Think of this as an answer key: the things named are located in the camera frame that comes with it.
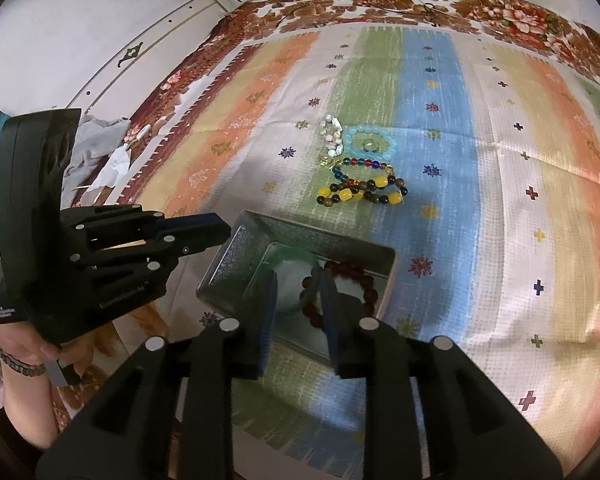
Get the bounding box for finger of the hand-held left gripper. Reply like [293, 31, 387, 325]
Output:
[59, 204, 224, 241]
[70, 224, 232, 286]

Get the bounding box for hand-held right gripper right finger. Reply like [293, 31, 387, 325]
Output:
[320, 267, 566, 480]

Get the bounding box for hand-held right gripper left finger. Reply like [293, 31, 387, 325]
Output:
[35, 270, 281, 480]

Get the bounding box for silver metal tin box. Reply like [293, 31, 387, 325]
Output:
[196, 210, 398, 368]

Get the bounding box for dark red bead bracelet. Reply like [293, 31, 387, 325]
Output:
[300, 260, 379, 332]

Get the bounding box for yellow and dark bead bracelet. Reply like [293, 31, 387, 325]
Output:
[316, 174, 404, 207]

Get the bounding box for brown wooden bead bracelet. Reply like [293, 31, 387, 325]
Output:
[365, 175, 410, 206]

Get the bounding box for white shell bracelet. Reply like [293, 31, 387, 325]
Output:
[319, 116, 349, 159]

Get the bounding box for multicoloured glass bead bracelet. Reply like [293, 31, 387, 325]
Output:
[332, 156, 396, 187]

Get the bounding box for light blue bead bracelet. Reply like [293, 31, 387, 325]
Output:
[341, 127, 399, 162]

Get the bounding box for person's left forearm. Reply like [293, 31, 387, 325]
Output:
[0, 367, 63, 451]

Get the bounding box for person's left hand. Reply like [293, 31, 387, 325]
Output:
[0, 321, 98, 386]

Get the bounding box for grey cloth pile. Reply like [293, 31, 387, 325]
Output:
[64, 112, 134, 197]

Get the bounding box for dark beaded wristband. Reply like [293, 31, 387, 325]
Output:
[0, 350, 48, 379]

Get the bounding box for striped pastel blanket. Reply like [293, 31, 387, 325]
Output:
[125, 25, 600, 480]

